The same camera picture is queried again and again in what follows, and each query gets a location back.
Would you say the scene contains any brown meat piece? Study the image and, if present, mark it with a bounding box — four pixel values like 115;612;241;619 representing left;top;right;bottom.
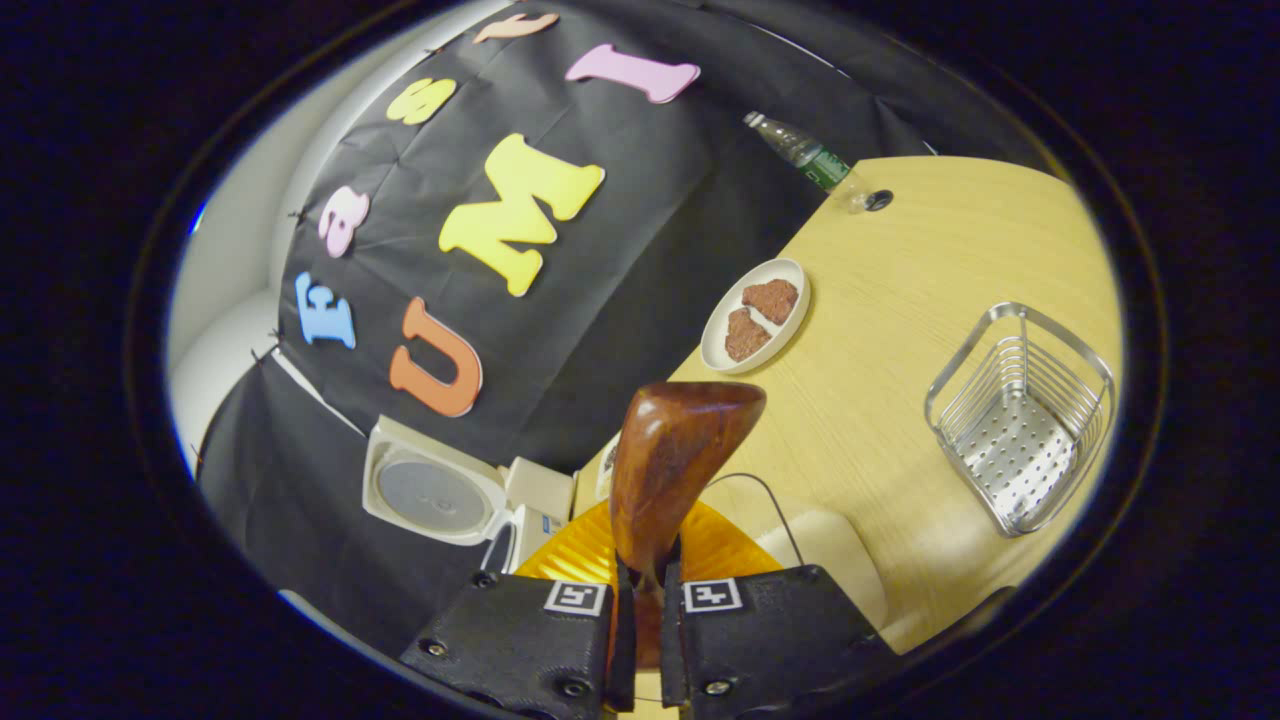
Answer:
741;279;800;326
724;307;773;363

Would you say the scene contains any white rice cooker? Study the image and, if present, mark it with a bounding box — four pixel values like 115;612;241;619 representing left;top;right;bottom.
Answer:
362;415;561;576

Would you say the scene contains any metal wire chopstick holder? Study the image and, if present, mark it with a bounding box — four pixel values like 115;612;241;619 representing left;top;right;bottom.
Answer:
924;301;1117;539

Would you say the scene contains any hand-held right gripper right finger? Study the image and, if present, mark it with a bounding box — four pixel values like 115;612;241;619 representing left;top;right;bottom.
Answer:
660;500;901;720

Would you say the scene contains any clear plastic water bottle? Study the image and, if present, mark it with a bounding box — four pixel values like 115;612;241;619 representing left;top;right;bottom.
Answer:
743;111;871;213

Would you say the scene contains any brown wooden spoon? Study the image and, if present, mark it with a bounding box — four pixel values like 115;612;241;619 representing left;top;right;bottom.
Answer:
608;381;768;671

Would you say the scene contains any white round plate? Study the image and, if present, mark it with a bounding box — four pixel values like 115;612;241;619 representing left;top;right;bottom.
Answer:
700;258;812;376

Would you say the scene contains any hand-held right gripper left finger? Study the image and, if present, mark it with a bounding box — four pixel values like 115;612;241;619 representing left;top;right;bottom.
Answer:
400;500;641;720

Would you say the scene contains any white toaster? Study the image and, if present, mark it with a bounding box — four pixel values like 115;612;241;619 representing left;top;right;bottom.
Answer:
505;456;578;521

